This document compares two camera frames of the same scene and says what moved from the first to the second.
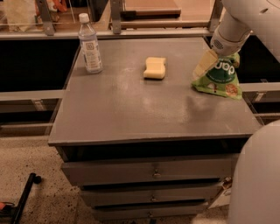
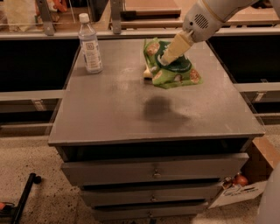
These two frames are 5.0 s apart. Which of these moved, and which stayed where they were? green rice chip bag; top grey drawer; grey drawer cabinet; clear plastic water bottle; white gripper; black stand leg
Moved: white gripper; green rice chip bag
Stayed: black stand leg; top grey drawer; clear plastic water bottle; grey drawer cabinet
